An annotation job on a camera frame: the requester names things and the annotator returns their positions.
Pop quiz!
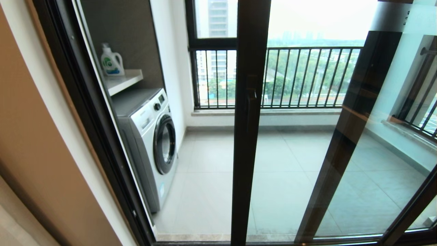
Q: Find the dark brown cabinet niche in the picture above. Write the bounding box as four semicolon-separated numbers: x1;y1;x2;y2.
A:
73;0;165;103

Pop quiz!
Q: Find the white front-load washing machine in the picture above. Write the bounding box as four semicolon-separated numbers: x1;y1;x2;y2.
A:
110;88;179;213

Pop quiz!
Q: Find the dark balcony window frame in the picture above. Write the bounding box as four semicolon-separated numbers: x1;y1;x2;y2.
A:
184;0;239;109

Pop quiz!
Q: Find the grey stone window sill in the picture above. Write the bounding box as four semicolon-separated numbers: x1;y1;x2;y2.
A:
191;107;342;117
381;116;437;154

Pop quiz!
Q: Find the white shelf board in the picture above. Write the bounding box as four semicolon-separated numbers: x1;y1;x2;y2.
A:
104;69;144;97

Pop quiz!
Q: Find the brown sliding door frame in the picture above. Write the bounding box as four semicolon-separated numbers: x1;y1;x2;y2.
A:
294;0;413;244

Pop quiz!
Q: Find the dark brown glass sliding door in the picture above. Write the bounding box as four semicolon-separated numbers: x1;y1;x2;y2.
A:
230;0;437;246

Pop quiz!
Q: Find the white detergent bottle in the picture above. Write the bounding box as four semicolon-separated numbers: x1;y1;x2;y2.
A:
100;43;125;76

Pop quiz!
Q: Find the brown door handle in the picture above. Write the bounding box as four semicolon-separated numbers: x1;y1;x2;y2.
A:
246;89;258;134

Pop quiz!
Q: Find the white curtain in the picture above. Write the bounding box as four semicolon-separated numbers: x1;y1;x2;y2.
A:
0;178;59;246

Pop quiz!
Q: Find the black balcony railing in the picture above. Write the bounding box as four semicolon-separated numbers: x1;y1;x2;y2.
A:
393;36;437;140
189;46;363;109

